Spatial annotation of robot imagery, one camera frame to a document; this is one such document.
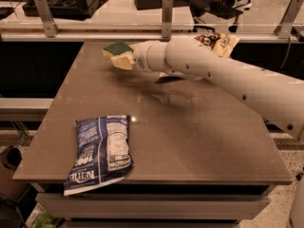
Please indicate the black equipment case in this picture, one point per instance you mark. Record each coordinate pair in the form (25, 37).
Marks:
(74, 9)

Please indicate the left metal bracket post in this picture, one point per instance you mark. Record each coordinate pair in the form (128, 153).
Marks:
(49, 26)

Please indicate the middle metal bracket post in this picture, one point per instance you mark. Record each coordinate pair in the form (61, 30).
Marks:
(166, 18)

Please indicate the brown yellow snack bag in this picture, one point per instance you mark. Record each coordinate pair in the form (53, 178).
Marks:
(220, 43)

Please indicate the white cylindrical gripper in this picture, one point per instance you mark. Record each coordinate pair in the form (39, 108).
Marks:
(141, 57)

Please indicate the right metal bracket post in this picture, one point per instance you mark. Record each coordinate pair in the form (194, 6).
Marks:
(284, 28)

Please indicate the black office chair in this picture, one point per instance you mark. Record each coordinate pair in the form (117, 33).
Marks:
(218, 3)

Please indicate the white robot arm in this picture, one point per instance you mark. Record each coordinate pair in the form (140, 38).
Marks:
(277, 97)

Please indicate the blue chip bag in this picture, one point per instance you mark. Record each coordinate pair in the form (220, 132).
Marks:
(103, 154)

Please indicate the green and yellow sponge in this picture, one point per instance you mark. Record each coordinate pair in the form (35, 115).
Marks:
(116, 48)

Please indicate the green item under table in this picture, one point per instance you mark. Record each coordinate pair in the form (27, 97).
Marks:
(46, 220)

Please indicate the metal bracket post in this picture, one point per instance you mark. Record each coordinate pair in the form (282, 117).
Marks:
(49, 26)
(166, 18)
(284, 28)

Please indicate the brown bin at left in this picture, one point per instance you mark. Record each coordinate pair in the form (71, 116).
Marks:
(10, 189)

